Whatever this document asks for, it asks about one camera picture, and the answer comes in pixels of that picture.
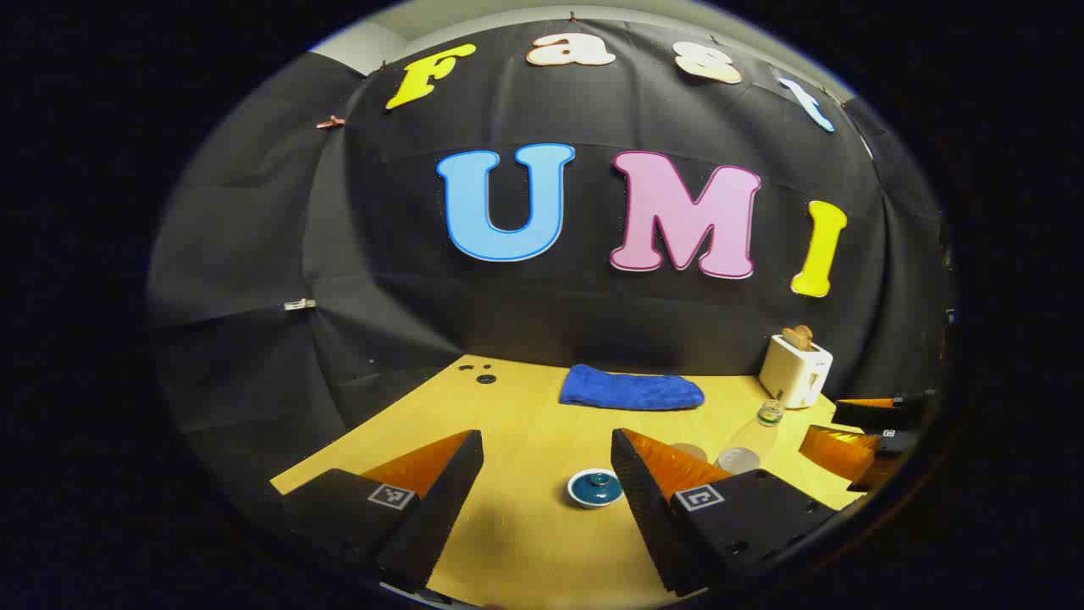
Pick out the blue towel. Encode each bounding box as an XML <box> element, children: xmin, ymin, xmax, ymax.
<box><xmin>559</xmin><ymin>364</ymin><xmax>705</xmax><ymax>412</ymax></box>

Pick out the white toaster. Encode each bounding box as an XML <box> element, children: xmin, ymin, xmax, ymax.
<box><xmin>760</xmin><ymin>335</ymin><xmax>833</xmax><ymax>409</ymax></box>

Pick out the blue teacup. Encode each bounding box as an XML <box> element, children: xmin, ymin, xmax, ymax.
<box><xmin>567</xmin><ymin>469</ymin><xmax>625</xmax><ymax>509</ymax></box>

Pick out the clear plastic water bottle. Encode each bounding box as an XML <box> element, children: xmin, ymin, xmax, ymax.
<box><xmin>718</xmin><ymin>400</ymin><xmax>788</xmax><ymax>475</ymax></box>

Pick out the black backdrop cloth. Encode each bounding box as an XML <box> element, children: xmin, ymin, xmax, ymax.
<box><xmin>146</xmin><ymin>17</ymin><xmax>958</xmax><ymax>509</ymax></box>

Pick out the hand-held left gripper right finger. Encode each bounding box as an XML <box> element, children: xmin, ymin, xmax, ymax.
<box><xmin>611</xmin><ymin>428</ymin><xmax>848</xmax><ymax>596</ymax></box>

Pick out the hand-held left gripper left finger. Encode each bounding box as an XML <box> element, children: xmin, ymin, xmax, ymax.
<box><xmin>271</xmin><ymin>430</ymin><xmax>485</xmax><ymax>594</ymax></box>

